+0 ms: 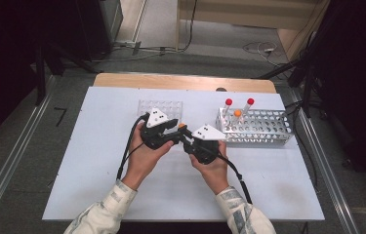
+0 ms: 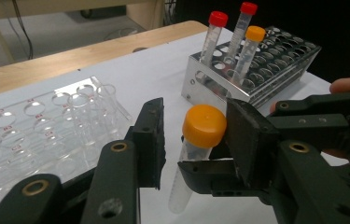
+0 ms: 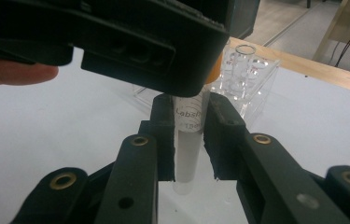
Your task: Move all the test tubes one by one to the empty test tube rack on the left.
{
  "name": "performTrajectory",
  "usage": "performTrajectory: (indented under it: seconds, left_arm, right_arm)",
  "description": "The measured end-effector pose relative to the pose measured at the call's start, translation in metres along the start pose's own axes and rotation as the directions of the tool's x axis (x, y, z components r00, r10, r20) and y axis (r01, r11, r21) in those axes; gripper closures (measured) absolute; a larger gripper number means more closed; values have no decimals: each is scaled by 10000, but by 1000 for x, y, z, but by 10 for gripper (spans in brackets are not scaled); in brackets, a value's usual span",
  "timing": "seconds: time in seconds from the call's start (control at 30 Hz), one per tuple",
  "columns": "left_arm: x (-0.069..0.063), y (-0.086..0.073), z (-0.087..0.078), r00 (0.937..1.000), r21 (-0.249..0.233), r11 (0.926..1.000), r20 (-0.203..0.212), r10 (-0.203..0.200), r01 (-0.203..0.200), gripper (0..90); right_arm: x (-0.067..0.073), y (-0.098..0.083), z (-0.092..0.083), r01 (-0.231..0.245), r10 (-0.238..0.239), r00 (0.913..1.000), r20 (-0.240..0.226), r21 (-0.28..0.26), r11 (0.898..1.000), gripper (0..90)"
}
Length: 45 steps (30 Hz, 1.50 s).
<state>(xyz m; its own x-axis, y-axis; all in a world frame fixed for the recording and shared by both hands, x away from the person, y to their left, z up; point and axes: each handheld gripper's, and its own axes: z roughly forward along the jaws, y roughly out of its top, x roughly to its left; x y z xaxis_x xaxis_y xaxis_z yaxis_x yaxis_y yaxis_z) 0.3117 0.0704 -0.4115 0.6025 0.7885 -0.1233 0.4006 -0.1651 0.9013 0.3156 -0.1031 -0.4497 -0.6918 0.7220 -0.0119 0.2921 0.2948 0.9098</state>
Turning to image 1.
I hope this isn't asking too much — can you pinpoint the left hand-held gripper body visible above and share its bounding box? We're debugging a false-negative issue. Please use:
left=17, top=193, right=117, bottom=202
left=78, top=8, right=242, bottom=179
left=140, top=107, right=176, bottom=150

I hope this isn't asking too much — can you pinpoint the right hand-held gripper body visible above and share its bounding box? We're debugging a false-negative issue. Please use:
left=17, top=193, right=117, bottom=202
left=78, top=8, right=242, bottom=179
left=183, top=124, right=227, bottom=165

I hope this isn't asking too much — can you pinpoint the clear acrylic test tube rack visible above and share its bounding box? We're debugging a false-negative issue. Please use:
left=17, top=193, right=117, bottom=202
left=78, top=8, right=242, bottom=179
left=137, top=98, right=183, bottom=122

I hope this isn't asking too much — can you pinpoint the red cap test tube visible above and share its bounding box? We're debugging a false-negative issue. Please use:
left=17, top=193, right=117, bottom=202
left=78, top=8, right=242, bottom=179
left=242, top=97, right=256, bottom=115
left=222, top=97, right=233, bottom=120

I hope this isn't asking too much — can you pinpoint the perforated metal test tube rack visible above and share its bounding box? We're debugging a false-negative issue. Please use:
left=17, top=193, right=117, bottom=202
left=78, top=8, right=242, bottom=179
left=215, top=107, right=294, bottom=144

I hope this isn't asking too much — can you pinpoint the person's right hand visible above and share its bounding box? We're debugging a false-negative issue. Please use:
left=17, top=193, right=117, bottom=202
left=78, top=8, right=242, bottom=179
left=188, top=140, right=230, bottom=196

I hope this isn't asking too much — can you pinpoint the person's left hand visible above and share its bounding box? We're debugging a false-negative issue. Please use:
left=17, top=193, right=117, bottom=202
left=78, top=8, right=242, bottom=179
left=120, top=121, right=175, bottom=191

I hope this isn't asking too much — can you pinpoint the wooden table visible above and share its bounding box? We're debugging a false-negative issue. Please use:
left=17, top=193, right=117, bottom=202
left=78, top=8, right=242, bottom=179
left=92, top=72, right=277, bottom=95

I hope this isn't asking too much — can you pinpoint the black cabinet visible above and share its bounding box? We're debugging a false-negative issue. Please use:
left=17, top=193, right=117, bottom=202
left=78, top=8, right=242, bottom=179
left=74, top=0, right=124, bottom=62

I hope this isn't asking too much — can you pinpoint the black stand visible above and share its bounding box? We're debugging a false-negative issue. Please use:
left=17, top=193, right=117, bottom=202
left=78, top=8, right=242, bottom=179
left=257, top=32, right=321, bottom=118
left=33, top=42, right=103, bottom=106

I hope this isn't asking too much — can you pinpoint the beige wooden furniture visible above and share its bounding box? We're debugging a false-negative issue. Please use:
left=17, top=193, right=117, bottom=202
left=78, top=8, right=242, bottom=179
left=175, top=0, right=331, bottom=62

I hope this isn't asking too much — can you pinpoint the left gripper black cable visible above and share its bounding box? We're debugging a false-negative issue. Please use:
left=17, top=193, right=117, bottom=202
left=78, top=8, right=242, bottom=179
left=115, top=113, right=150, bottom=181

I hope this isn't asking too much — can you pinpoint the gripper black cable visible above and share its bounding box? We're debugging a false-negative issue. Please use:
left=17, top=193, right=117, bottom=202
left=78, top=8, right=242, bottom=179
left=218, top=154, right=254, bottom=205
left=115, top=113, right=150, bottom=181

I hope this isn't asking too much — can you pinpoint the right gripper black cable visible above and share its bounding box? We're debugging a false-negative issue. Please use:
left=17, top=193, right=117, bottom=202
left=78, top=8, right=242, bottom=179
left=218, top=154, right=254, bottom=205

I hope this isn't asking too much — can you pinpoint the grey floor cable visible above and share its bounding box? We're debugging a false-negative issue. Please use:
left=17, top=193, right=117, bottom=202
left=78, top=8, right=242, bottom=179
left=91, top=40, right=184, bottom=62

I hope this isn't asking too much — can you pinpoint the black hanging cable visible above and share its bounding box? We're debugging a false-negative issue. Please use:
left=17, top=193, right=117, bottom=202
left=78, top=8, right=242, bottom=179
left=183, top=0, right=198, bottom=52

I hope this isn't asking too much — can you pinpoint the black cable beside table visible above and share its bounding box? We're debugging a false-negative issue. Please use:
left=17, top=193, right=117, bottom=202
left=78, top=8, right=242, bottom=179
left=284, top=100, right=320, bottom=188

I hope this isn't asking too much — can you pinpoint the white floor cable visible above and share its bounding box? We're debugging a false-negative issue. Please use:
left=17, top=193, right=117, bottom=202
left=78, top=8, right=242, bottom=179
left=242, top=41, right=286, bottom=67

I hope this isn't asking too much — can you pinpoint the metal floor rail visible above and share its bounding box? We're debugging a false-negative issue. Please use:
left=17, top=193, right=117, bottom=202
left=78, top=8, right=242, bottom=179
left=289, top=89, right=362, bottom=234
left=0, top=75, right=57, bottom=234

